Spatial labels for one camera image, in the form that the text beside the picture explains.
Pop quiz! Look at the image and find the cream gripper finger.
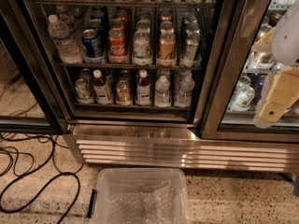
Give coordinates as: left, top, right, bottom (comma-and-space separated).
251, 28, 276, 53

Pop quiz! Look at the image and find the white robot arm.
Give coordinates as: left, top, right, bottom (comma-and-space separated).
251, 1, 299, 129

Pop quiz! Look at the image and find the white green can right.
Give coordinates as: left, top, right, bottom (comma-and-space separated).
230, 76, 255, 112

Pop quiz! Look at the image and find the green silver soda can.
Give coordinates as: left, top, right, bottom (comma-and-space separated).
181, 33, 202, 67

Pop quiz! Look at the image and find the gold orange soda can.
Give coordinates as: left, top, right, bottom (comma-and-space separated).
157, 33, 177, 67

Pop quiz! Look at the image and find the white green soda can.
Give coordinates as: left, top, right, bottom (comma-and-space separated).
132, 32, 151, 66

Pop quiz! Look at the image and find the stainless fridge vent grille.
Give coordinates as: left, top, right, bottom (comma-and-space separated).
64, 134, 299, 173

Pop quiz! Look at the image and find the red Coca-Cola can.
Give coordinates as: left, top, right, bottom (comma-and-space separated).
108, 28, 129, 63

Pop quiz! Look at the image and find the gold can bottom shelf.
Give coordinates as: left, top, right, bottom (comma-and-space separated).
116, 80, 133, 105

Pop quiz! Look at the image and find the blue Pepsi can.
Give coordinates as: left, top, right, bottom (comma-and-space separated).
81, 29, 104, 63

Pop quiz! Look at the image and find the green can bottom shelf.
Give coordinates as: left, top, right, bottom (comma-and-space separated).
75, 78, 93, 104

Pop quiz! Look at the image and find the open glass fridge door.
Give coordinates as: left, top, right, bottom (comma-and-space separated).
0, 1, 66, 134

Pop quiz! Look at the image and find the small water bottle right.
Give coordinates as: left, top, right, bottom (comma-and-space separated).
174, 76, 195, 107

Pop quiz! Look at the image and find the small water bottle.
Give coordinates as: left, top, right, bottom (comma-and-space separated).
155, 76, 171, 107
174, 76, 195, 107

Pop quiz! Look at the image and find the small water bottle left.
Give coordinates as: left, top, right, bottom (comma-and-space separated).
155, 76, 171, 107

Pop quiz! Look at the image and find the brown tea bottle right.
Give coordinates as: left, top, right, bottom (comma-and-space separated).
135, 69, 150, 105

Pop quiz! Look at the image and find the brown tea bottle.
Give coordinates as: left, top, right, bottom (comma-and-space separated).
93, 69, 112, 105
135, 69, 150, 105

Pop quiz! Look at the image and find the brown tea bottle left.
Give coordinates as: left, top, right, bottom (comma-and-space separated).
93, 69, 112, 105

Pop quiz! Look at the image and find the clear plastic storage bin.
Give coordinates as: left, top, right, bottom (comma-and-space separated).
87, 168, 191, 224

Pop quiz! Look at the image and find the clear water bottle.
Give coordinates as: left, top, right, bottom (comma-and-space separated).
48, 15, 83, 63

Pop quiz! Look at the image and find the black floor cable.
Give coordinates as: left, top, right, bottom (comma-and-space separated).
0, 133, 85, 224

